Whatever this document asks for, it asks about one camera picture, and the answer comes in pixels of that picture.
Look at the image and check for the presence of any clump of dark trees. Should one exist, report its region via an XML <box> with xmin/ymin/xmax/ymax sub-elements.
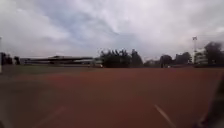
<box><xmin>99</xmin><ymin>48</ymin><xmax>144</xmax><ymax>69</ymax></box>

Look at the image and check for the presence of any long low building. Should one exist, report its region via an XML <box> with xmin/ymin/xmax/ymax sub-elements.
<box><xmin>19</xmin><ymin>55</ymin><xmax>104</xmax><ymax>67</ymax></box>

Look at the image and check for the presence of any row of dark trees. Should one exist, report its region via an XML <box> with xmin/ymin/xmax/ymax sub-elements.
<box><xmin>143</xmin><ymin>41</ymin><xmax>224</xmax><ymax>69</ymax></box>

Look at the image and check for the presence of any floodlight pole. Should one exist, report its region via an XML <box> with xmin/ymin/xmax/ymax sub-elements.
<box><xmin>191</xmin><ymin>36</ymin><xmax>198</xmax><ymax>65</ymax></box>

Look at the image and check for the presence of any pale multi-storey building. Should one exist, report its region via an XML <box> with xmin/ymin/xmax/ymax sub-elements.
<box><xmin>193</xmin><ymin>48</ymin><xmax>210</xmax><ymax>67</ymax></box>

